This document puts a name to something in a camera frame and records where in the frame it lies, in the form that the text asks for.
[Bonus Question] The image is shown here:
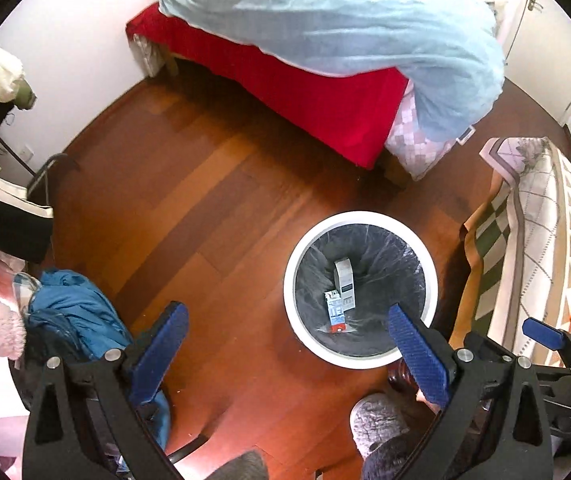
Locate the blue orange milk carton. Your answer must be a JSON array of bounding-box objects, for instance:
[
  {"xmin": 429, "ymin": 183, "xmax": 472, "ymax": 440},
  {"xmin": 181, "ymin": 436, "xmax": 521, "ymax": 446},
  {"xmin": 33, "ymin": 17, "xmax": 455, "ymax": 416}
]
[{"xmin": 325, "ymin": 290, "xmax": 346, "ymax": 333}]

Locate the grey white carton box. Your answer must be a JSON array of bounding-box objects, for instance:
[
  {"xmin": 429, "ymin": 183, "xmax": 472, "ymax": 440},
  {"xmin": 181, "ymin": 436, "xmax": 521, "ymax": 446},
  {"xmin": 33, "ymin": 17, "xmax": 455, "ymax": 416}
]
[{"xmin": 334, "ymin": 258, "xmax": 356, "ymax": 311}]

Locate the grey slipper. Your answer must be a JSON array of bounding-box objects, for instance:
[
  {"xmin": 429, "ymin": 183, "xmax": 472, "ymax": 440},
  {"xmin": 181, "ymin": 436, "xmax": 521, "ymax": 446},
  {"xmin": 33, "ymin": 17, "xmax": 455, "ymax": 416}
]
[{"xmin": 349, "ymin": 392, "xmax": 409, "ymax": 458}]

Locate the checkered bed cover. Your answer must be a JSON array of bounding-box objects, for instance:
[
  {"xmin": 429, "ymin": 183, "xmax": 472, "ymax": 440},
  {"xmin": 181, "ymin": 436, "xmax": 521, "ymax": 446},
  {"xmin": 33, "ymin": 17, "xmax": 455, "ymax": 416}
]
[{"xmin": 449, "ymin": 138, "xmax": 571, "ymax": 366}]

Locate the blue jacket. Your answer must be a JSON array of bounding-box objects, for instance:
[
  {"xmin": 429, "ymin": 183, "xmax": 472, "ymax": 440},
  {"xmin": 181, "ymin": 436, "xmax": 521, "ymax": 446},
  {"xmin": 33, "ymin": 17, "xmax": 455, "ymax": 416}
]
[{"xmin": 25, "ymin": 268, "xmax": 172, "ymax": 451}]

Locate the black chair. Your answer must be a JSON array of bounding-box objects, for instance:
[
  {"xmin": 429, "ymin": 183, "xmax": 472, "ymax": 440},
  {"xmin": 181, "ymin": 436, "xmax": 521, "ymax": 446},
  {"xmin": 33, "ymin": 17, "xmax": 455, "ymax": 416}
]
[{"xmin": 0, "ymin": 178, "xmax": 54, "ymax": 263}]

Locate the pink checkered mattress sheet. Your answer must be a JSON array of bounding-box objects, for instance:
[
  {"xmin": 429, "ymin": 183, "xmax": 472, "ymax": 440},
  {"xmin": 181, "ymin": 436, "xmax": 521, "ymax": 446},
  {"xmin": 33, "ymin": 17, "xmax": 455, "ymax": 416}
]
[{"xmin": 385, "ymin": 81, "xmax": 456, "ymax": 181}]

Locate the red bed sheet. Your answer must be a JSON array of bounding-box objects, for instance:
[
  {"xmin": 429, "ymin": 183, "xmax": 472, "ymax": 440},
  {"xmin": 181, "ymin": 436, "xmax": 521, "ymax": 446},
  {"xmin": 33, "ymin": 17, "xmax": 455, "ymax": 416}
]
[{"xmin": 126, "ymin": 3, "xmax": 408, "ymax": 169}]

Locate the light blue blanket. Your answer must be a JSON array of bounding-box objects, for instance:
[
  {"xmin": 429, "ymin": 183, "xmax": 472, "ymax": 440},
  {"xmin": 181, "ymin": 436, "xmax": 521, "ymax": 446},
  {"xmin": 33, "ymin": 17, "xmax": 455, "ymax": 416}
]
[{"xmin": 159, "ymin": 0, "xmax": 505, "ymax": 142}]

